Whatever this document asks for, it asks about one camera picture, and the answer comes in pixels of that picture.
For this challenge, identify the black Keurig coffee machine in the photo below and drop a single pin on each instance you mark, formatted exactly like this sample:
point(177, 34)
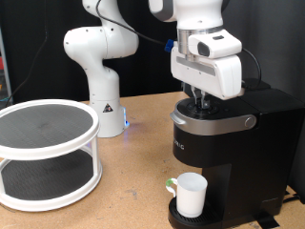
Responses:
point(254, 152)

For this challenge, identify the grey metal pole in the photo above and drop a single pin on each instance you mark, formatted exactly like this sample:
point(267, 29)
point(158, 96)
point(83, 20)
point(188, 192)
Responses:
point(5, 70)

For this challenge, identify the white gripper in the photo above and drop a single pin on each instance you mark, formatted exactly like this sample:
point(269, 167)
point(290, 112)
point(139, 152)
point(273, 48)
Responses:
point(222, 79)

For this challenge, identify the white two-tier turntable shelf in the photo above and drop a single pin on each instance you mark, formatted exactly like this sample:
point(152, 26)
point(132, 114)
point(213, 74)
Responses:
point(47, 149)

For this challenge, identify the black backdrop curtain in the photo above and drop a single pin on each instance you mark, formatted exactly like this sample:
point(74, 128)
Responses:
point(152, 73)

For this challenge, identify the black tape piece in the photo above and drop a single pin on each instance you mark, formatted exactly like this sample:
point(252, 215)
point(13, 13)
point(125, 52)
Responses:
point(267, 221)

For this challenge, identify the dark grey partition panel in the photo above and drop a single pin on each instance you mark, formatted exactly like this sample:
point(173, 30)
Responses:
point(279, 31)

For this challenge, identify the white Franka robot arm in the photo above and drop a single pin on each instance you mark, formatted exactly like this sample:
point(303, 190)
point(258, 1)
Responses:
point(101, 79)

